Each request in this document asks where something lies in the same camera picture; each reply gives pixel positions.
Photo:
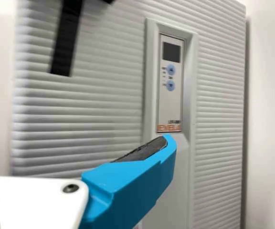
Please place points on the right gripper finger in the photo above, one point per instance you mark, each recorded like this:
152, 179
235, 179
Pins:
128, 186

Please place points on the incubator door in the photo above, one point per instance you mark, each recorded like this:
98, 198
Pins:
104, 107

